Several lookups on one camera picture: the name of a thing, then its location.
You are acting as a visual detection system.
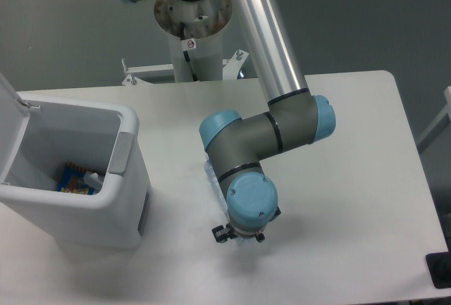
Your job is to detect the clear plastic bottle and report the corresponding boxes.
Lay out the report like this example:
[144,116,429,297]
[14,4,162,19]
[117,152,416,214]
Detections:
[204,158,255,245]

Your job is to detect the white paper carton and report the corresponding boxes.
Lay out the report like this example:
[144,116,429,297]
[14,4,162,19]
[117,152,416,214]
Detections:
[83,171,104,191]

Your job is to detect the white frame at right edge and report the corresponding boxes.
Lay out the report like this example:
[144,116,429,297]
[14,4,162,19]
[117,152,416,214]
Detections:
[416,86,450,154]

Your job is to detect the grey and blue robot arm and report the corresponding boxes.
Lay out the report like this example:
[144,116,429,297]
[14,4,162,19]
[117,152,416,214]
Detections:
[122,0,336,243]

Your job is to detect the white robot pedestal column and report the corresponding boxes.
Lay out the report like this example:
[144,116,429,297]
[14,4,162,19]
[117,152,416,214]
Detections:
[154,0,233,73]

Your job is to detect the black cable on pedestal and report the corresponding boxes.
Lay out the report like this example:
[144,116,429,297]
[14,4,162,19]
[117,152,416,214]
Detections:
[178,21,199,82]

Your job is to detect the blue snack wrapper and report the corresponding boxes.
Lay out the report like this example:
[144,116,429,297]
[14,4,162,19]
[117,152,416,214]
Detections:
[56,162,97,195]

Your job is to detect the black object at table corner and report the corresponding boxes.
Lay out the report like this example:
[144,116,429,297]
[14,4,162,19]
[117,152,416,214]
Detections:
[426,251,450,290]

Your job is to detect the white plastic trash can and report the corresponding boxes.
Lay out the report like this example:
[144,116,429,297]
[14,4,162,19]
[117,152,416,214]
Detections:
[1,93,150,248]

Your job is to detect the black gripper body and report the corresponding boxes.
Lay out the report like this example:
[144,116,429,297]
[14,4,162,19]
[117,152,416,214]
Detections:
[227,207,281,239]

